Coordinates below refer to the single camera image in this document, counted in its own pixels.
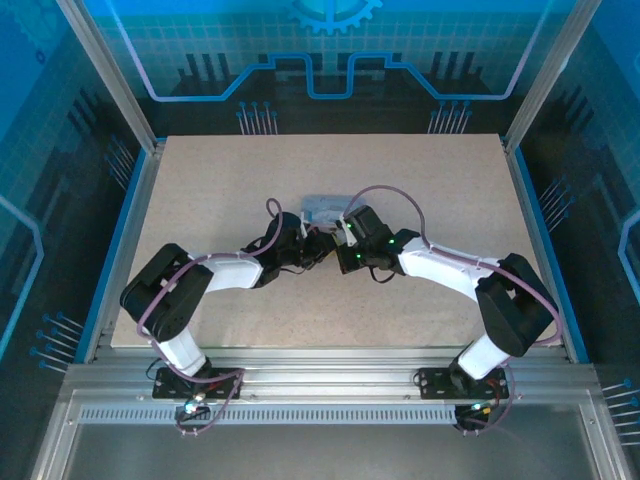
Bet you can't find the aluminium mounting beam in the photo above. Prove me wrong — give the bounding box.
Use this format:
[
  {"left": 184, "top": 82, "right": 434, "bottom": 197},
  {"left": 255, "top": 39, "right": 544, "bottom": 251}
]
[{"left": 64, "top": 347, "right": 599, "bottom": 391}]

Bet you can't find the blue table edge strip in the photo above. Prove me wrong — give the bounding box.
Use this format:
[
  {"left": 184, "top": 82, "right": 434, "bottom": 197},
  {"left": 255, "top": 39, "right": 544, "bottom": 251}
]
[
  {"left": 79, "top": 149, "right": 151, "bottom": 364},
  {"left": 512, "top": 148, "right": 590, "bottom": 365}
]

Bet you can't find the grey metal lower shelf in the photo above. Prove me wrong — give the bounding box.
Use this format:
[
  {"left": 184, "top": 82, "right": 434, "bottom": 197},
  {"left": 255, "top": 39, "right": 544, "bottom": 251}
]
[{"left": 29, "top": 389, "right": 631, "bottom": 480}]

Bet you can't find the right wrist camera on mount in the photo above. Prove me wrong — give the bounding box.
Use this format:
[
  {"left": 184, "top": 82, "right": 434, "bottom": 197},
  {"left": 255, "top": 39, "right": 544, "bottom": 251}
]
[{"left": 333, "top": 213, "right": 359, "bottom": 247}]

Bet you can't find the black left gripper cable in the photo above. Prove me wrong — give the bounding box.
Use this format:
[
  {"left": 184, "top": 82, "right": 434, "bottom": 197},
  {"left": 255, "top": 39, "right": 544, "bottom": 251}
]
[{"left": 277, "top": 259, "right": 321, "bottom": 275}]

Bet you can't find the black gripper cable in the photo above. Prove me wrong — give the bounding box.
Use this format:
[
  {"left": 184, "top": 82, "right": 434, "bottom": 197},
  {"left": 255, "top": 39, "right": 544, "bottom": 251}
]
[
  {"left": 367, "top": 262, "right": 399, "bottom": 285},
  {"left": 277, "top": 259, "right": 321, "bottom": 275}
]

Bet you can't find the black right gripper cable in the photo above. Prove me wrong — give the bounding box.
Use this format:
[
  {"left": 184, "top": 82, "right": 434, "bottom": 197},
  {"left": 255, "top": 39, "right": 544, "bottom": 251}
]
[{"left": 367, "top": 262, "right": 399, "bottom": 285}]

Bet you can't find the aluminium side rail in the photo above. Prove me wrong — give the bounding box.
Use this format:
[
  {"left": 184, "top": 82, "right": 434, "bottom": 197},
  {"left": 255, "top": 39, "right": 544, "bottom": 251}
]
[
  {"left": 92, "top": 142, "right": 165, "bottom": 361},
  {"left": 502, "top": 142, "right": 577, "bottom": 361}
]

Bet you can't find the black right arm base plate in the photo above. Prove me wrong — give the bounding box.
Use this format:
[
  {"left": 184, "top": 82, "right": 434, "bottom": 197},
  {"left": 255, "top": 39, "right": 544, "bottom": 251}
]
[{"left": 415, "top": 366, "right": 511, "bottom": 401}]

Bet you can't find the slotted grey cable duct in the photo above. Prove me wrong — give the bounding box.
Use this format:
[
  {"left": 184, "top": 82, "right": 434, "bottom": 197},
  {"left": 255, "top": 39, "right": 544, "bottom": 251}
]
[{"left": 77, "top": 405, "right": 461, "bottom": 426}]

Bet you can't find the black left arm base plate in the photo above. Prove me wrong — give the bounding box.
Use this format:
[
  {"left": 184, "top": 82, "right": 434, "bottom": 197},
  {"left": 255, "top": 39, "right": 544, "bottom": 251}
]
[{"left": 151, "top": 366, "right": 245, "bottom": 401}]

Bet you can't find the aluminium frame post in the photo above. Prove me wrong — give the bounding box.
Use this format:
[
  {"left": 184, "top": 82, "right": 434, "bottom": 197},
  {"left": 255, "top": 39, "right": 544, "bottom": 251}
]
[
  {"left": 501, "top": 0, "right": 604, "bottom": 154},
  {"left": 54, "top": 0, "right": 164, "bottom": 154}
]

